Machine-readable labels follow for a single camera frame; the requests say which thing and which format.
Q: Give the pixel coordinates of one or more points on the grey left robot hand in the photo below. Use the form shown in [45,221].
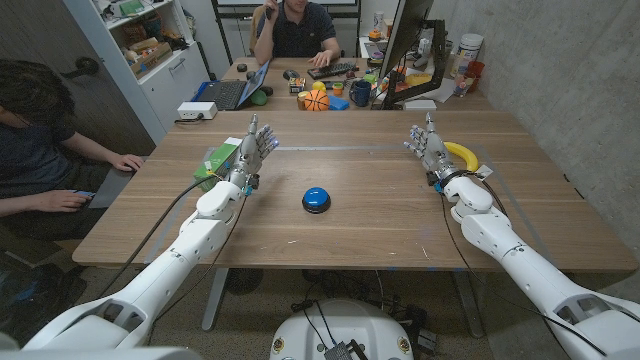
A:
[248,155]

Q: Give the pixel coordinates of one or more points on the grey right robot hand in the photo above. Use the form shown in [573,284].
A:
[434,150]

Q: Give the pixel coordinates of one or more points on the yellow toy banana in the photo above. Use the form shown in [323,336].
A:
[466,154]

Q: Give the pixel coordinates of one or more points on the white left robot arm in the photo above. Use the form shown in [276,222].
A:
[165,272]

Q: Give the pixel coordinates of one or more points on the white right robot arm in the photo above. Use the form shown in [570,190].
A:
[525,272]

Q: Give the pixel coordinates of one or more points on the green cardboard box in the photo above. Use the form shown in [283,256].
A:
[216,164]

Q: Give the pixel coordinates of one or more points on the white flat box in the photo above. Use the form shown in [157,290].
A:
[420,104]

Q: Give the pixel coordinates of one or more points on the white power strip box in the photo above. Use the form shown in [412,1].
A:
[196,110]

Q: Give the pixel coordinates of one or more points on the blue push button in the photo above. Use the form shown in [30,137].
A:
[316,198]

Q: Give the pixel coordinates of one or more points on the orange toy basketball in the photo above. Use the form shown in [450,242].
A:
[316,100]

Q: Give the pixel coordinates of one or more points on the cardboard box on shelf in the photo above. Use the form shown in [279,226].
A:
[150,59]

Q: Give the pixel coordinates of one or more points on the green ball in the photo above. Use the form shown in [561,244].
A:
[259,97]

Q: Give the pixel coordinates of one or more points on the black laptop with blue lid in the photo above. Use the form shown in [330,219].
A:
[227,92]

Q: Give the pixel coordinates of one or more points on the black monitor stand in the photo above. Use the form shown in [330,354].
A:
[430,75]

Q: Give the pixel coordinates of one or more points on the red cup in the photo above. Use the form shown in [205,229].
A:
[475,70]

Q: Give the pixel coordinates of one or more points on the black computer mouse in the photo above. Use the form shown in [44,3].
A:
[290,74]

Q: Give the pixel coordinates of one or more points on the dark blue mug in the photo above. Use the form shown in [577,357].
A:
[361,93]

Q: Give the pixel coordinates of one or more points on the yellow ball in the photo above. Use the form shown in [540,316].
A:
[319,85]

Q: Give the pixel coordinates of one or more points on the white plastic canister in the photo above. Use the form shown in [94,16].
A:
[466,52]

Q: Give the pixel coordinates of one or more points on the light blue flat block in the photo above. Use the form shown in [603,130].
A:
[338,103]

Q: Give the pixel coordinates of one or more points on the black keyboard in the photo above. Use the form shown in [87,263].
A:
[331,69]

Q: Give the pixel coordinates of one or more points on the black computer monitor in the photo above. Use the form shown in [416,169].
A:
[406,30]

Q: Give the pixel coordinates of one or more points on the person in dark polo shirt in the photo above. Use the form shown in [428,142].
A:
[300,30]

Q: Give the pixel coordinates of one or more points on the white shelf cabinet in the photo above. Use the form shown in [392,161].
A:
[150,60]

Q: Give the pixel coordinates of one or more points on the blue smartphone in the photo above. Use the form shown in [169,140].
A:
[85,193]

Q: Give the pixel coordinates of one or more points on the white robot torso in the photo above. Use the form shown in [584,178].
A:
[340,327]

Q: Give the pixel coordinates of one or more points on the person in dark t-shirt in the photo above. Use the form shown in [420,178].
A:
[30,150]

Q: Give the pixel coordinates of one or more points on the black backpack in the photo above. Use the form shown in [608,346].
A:
[35,305]

